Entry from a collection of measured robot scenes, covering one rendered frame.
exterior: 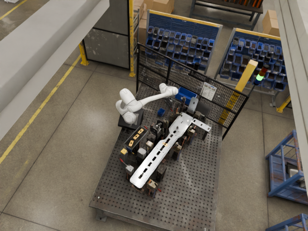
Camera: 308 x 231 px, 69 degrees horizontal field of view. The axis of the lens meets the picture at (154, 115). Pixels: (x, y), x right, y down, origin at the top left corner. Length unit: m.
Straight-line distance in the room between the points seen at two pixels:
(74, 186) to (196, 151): 2.06
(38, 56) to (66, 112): 4.25
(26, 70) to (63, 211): 3.44
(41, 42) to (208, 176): 3.03
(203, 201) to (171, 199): 0.43
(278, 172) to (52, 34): 4.31
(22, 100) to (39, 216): 3.47
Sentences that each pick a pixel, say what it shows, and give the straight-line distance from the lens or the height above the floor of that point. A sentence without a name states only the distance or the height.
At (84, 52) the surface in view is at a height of 0.33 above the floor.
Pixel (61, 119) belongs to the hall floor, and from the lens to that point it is 4.81.
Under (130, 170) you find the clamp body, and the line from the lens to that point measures 2.89.
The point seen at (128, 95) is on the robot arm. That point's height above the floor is 1.67.
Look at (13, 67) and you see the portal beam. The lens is 0.63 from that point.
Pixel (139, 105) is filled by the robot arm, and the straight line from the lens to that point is 2.78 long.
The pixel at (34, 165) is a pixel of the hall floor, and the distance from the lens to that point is 4.42.
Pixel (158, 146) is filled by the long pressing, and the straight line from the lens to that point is 3.13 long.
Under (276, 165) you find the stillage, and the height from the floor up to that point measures 0.16.
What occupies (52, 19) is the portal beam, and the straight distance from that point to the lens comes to 0.78.
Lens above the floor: 3.70
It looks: 52 degrees down
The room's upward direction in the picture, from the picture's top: 7 degrees clockwise
